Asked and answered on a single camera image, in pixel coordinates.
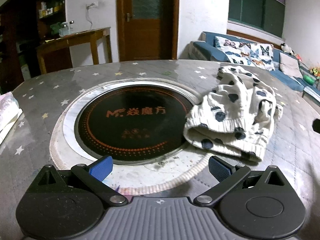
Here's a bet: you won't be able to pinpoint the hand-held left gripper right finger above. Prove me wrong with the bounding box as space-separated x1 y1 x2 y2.
194 156 297 207

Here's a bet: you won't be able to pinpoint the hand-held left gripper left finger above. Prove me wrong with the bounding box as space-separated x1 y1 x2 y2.
26 156 128 207

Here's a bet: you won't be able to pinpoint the white polka dot pants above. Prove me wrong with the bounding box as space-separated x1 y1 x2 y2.
183 65 284 165

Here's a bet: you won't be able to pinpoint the black round induction cooktop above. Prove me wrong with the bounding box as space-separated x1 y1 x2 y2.
75 84 198 158

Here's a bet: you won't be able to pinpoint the grey star table cover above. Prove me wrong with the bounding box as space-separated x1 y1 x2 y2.
0 59 320 205

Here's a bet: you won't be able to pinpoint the white plastic package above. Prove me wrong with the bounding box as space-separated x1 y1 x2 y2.
0 92 23 144

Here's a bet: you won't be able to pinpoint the blue sofa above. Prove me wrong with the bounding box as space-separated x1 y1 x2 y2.
189 31 320 105

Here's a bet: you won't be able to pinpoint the butterfly print pillow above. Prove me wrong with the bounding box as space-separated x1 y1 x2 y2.
214 35 275 72

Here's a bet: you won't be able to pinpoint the grey cushion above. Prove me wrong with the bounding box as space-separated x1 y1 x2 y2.
279 52 303 79

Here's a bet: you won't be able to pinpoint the wooden side table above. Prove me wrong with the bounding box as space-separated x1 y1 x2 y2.
36 27 113 74

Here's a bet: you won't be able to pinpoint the black and white plush toy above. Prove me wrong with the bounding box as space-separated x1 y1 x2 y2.
280 42 295 55

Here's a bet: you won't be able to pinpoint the brown wooden door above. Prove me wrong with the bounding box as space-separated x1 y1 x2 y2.
116 0 180 62

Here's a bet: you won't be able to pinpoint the dark wooden shelf cabinet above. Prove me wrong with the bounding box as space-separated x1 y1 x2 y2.
0 0 67 85

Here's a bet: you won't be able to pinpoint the dark window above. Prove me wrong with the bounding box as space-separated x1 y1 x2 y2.
227 0 286 38

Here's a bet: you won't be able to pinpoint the round metal cooktop ring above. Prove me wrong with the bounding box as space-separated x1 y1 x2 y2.
49 78 213 195

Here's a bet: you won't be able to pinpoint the wall socket with cable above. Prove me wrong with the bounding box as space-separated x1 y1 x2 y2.
86 2 99 28

